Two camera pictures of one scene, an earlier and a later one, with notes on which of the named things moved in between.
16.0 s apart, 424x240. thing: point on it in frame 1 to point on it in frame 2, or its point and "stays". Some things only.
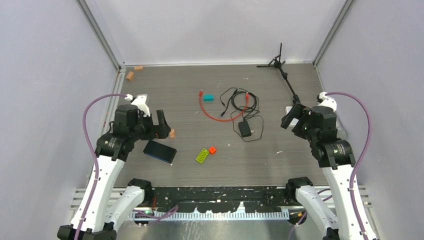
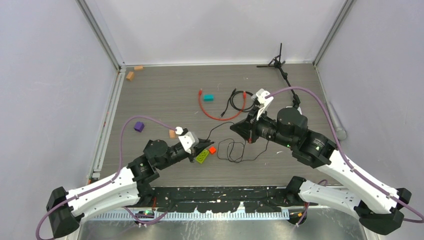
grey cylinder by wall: x=341 y=133 stays
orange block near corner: x=130 y=76 stays
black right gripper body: x=302 y=128 to x=266 y=128
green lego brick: x=202 y=155 stays
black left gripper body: x=147 y=130 to x=176 y=155
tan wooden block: x=172 y=133 stays
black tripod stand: x=276 y=62 stays
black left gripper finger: x=164 y=128 to x=197 y=150
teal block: x=208 y=98 stays
